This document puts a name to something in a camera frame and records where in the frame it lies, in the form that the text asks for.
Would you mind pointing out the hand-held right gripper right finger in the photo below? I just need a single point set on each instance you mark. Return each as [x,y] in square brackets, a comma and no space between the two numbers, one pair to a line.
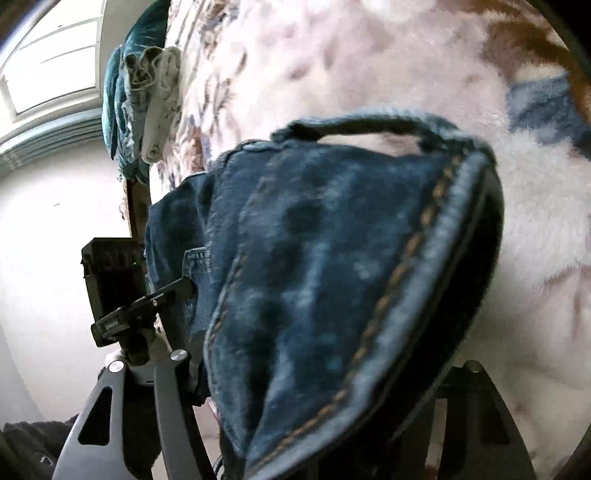
[461,438]

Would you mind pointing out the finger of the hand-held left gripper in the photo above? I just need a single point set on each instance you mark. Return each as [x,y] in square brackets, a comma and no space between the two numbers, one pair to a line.
[171,290]

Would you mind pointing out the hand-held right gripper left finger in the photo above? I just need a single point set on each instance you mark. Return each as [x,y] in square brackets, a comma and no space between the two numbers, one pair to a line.
[173,415]

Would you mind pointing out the dark blue denim pants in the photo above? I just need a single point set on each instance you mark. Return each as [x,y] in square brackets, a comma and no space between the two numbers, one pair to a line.
[323,254]

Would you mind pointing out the wooden bed headboard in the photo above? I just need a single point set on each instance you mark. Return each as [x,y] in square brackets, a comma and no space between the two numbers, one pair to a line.
[136,207]

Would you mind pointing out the dark fuzzy cloth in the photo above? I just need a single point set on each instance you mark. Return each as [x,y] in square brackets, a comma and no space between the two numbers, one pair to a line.
[32,447]

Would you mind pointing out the grey window sill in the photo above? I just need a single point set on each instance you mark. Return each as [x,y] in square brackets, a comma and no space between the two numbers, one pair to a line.
[46,143]

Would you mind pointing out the cream folded cloth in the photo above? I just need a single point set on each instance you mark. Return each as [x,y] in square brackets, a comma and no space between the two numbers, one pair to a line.
[159,110]

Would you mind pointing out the pile of folded clothes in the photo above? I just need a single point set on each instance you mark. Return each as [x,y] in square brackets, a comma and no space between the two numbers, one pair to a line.
[115,101]

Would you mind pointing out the grey-green folded cloth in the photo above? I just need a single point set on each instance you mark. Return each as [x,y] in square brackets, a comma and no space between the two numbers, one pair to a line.
[138,78]

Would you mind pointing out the window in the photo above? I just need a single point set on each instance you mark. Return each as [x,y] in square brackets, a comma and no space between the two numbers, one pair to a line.
[51,55]

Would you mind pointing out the floral plush blanket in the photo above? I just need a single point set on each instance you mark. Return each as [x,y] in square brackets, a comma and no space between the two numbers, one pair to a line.
[369,60]

